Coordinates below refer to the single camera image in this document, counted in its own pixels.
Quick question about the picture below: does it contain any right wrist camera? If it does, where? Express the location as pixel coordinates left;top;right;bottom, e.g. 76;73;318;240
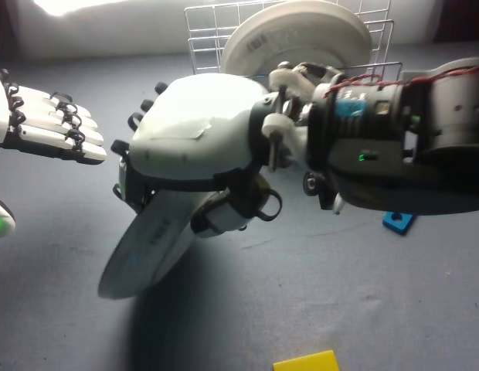
302;169;345;216

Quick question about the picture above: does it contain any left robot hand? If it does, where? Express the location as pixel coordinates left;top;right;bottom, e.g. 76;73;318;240
0;68;108;239

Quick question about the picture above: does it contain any blue block with two holes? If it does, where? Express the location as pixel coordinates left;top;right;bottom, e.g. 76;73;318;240
381;211;416;236

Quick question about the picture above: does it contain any yellow flat block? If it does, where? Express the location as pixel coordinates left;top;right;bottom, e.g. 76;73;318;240
272;349;340;371

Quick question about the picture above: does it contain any silver wire dish rack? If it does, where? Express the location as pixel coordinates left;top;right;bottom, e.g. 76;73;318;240
184;0;403;84

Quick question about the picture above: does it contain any white plate with barcode label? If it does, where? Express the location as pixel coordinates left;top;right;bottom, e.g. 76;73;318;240
221;0;382;78

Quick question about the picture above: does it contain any white plate with grey underside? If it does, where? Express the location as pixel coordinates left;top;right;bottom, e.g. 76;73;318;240
97;188;197;301

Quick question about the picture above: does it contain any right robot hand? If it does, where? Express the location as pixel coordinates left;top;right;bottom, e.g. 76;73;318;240
110;73;283;237

